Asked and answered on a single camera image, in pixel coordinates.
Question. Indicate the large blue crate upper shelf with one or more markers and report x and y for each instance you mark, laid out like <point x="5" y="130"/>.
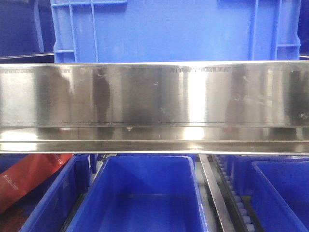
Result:
<point x="109" y="31"/>

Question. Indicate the stainless shelf front beam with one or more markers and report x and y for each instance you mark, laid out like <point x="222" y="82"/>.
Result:
<point x="223" y="107"/>

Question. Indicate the blue bin right lower shelf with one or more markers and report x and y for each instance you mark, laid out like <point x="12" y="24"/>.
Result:
<point x="280" y="197"/>

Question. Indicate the red package in bin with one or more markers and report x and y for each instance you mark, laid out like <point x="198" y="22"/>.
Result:
<point x="24" y="176"/>

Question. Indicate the blue bin centre lower shelf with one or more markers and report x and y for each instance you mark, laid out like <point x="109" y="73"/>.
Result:
<point x="142" y="194"/>

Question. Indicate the blue bin left lower shelf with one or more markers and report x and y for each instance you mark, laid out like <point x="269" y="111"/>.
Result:
<point x="46" y="207"/>

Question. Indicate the blue bin shelf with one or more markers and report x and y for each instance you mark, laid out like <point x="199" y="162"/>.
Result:
<point x="142" y="194"/>
<point x="46" y="207"/>
<point x="280" y="197"/>

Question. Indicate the roller conveyor track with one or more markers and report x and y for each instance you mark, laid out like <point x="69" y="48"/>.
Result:
<point x="224" y="209"/>

